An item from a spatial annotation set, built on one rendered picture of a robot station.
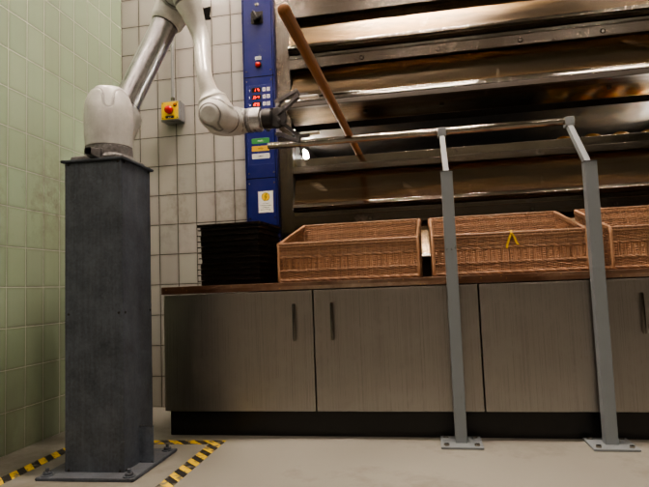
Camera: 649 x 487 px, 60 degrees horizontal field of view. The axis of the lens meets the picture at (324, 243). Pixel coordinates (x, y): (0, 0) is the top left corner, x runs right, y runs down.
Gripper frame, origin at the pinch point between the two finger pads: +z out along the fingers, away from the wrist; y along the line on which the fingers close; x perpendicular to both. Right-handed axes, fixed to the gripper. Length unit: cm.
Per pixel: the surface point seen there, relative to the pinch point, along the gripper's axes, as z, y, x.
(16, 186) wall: -114, 21, 12
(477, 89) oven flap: 63, -20, -48
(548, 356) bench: 77, 90, -8
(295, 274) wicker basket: -13, 58, -13
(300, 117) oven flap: -19, -18, -59
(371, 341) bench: 16, 84, -8
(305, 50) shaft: 9, 1, 59
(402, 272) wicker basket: 28, 59, -13
